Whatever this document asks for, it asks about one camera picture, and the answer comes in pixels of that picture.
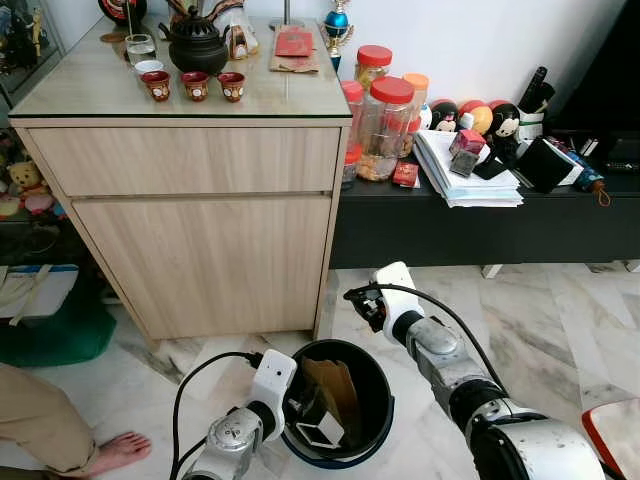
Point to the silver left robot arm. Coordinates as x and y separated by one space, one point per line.
230 440

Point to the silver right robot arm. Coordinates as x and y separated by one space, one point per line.
450 360

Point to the black rubbish bin blue rim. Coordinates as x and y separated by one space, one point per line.
375 400

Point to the small white paper box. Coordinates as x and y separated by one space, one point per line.
320 430

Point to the long black tv cabinet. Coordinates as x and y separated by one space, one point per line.
480 235

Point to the small flat red box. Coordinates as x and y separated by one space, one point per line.
405 174

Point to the stack of white papers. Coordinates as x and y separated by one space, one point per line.
470 190

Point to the light wood drawer cabinet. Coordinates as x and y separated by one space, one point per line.
200 250

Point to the large red lid plastic jar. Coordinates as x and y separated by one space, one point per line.
385 130

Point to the dark red small carton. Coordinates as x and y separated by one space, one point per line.
466 152

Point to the slim red lid plastic jar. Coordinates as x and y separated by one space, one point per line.
350 120

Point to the small black round plush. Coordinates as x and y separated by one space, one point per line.
445 116

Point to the orange round plush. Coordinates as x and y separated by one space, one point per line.
476 118

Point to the black box white label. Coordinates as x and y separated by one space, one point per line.
545 165

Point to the black mouse plush toy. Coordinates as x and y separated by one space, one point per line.
506 128

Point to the orange lid plastic jar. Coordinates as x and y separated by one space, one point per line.
417 85

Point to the green floor mat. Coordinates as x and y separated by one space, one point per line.
60 340

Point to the white mug with remote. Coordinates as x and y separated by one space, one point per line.
532 120

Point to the small red lid plastic jar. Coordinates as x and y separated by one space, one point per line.
374 58

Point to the person leg beige trousers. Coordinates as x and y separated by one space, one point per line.
40 420

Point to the small red tea cup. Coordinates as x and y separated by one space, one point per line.
195 86
157 86
231 87

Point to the red paper packet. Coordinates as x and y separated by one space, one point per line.
295 45

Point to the blue and gold trophy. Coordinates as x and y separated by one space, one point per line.
338 22

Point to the black cast iron teapot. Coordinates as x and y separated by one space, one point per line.
195 50

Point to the black television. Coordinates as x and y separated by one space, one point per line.
600 60

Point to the clear drinking glass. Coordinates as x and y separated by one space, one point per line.
140 48

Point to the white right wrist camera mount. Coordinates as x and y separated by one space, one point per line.
395 285

